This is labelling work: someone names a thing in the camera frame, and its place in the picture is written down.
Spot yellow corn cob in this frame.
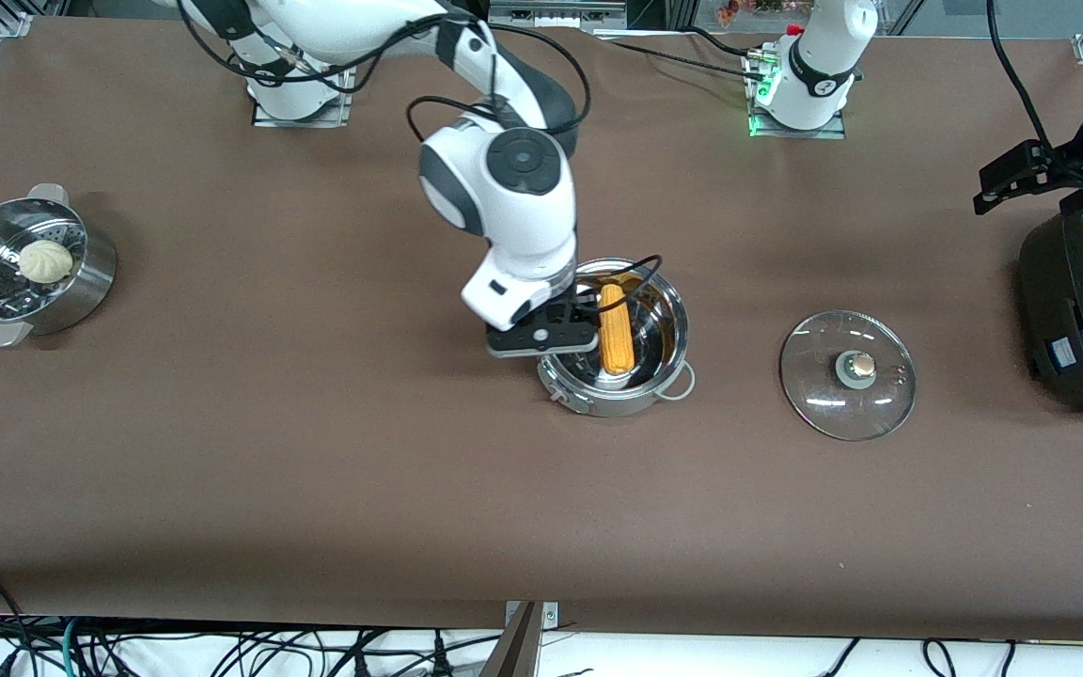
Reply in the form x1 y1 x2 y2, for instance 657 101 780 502
597 283 637 376

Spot round glass pot lid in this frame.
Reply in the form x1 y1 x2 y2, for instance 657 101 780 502
779 310 918 443

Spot steel steamer pot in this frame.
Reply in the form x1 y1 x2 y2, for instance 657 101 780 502
0 183 118 349

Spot brown table cover sheet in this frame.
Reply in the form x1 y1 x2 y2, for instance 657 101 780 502
0 19 1083 642

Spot grey device box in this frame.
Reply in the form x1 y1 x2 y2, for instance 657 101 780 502
490 0 628 29

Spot orange flower decoration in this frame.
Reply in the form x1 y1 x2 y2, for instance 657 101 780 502
715 0 789 25

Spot white steamed bun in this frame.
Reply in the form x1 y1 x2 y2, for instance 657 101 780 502
18 240 74 285

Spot steel pot with cream handles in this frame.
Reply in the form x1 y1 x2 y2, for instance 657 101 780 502
536 258 697 419

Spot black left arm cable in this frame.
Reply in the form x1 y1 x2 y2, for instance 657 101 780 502
985 0 1069 159

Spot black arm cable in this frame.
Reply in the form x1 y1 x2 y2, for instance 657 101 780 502
175 0 665 313
985 0 1069 159

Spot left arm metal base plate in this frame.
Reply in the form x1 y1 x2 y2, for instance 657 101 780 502
742 47 848 140

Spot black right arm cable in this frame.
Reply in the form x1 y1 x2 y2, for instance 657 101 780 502
175 0 665 313

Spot black cable on table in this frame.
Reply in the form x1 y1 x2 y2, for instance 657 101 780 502
589 26 761 84

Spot small metal edge bracket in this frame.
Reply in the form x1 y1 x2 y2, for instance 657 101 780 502
504 602 559 631

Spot brown slanted post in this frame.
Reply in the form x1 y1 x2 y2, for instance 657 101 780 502
479 602 543 677

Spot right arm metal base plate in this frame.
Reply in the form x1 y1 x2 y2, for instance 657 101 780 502
250 85 355 129

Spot green floor cable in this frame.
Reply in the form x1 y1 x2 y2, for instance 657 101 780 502
57 619 84 677

